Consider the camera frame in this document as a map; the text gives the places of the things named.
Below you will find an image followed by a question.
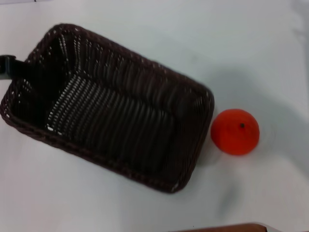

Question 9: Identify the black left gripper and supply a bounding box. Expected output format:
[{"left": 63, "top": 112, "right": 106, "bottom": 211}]
[{"left": 0, "top": 55, "right": 60, "bottom": 127}]

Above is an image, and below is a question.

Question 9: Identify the dark brown woven basket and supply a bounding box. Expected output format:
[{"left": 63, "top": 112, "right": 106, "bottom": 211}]
[{"left": 0, "top": 23, "right": 215, "bottom": 194}]

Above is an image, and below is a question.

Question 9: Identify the orange fruit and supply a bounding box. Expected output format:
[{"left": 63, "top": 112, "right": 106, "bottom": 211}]
[{"left": 210, "top": 108, "right": 261, "bottom": 156}]

